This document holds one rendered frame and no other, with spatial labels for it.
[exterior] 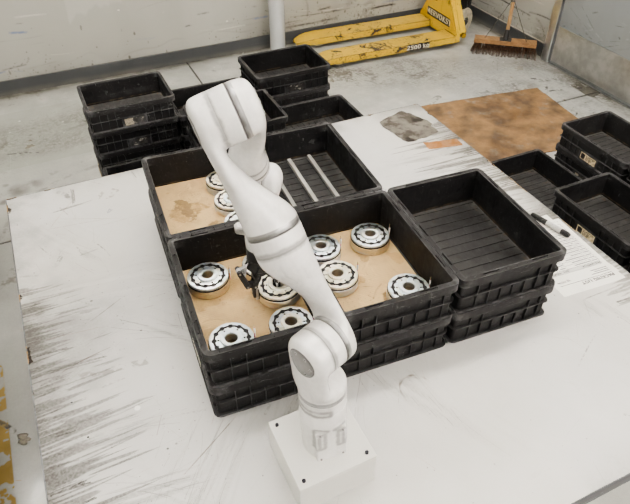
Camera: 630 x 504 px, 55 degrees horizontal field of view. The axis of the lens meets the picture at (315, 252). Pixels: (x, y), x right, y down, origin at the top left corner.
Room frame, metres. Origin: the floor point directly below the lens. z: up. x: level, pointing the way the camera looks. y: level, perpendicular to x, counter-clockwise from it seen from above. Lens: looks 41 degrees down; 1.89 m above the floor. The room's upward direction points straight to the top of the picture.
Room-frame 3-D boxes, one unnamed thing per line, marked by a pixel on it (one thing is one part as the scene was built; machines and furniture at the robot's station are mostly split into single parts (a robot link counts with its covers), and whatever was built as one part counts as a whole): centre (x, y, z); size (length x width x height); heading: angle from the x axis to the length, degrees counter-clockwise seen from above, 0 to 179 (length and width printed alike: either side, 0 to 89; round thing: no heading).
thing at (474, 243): (1.24, -0.40, 0.87); 0.40 x 0.30 x 0.11; 21
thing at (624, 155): (2.42, -1.37, 0.31); 0.40 x 0.30 x 0.34; 25
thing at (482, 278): (1.24, -0.40, 0.92); 0.40 x 0.30 x 0.02; 21
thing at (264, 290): (1.05, 0.09, 0.88); 0.10 x 0.10 x 0.01
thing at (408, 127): (2.12, -0.36, 0.71); 0.22 x 0.19 x 0.01; 25
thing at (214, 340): (0.89, 0.18, 0.86); 0.10 x 0.10 x 0.01
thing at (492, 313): (1.24, -0.40, 0.76); 0.40 x 0.30 x 0.12; 21
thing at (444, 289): (1.13, -0.12, 0.92); 0.40 x 0.30 x 0.02; 21
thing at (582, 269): (1.37, -0.73, 0.70); 0.33 x 0.23 x 0.01; 25
